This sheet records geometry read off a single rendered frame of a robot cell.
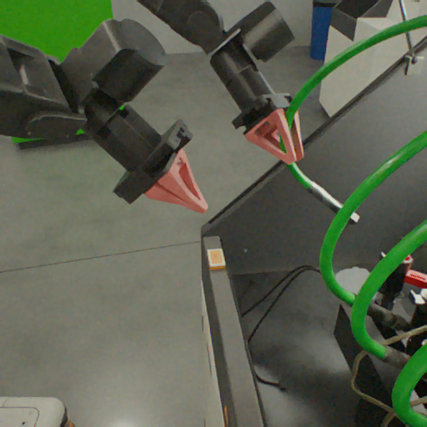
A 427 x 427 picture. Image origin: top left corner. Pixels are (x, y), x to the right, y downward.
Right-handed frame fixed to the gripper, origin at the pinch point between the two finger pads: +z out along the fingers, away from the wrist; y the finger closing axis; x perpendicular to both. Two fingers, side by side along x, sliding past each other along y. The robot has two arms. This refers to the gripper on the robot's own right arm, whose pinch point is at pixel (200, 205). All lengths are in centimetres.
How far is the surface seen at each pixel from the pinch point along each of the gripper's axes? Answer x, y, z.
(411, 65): 40, 29, 17
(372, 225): 41, 4, 43
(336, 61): 15.7, 21.1, 1.0
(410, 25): 14.7, 30.1, 3.3
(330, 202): 15.2, 7.9, 17.9
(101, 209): 178, -156, 18
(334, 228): -5.0, 12.0, 9.7
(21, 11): 269, -136, -111
